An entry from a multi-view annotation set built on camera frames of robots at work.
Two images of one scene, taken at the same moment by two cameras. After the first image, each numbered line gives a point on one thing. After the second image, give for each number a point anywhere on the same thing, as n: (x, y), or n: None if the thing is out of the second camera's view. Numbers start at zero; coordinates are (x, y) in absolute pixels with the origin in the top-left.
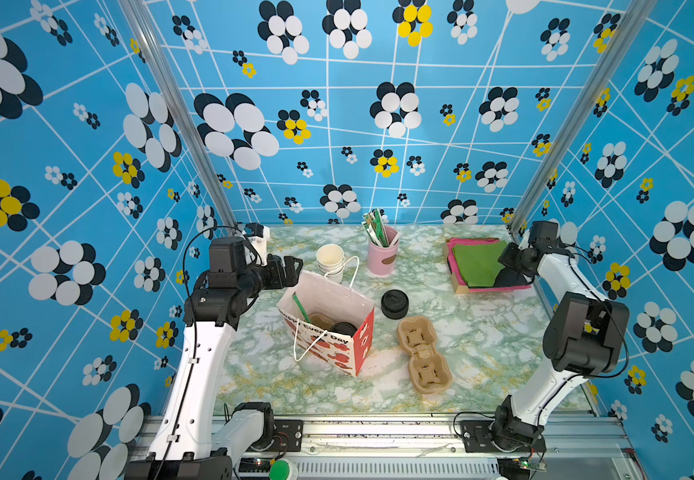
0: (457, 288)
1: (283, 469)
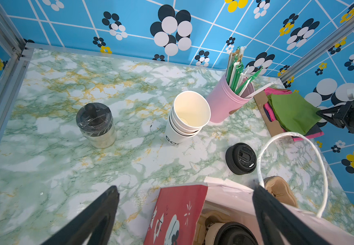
0: (261, 99)
1: None
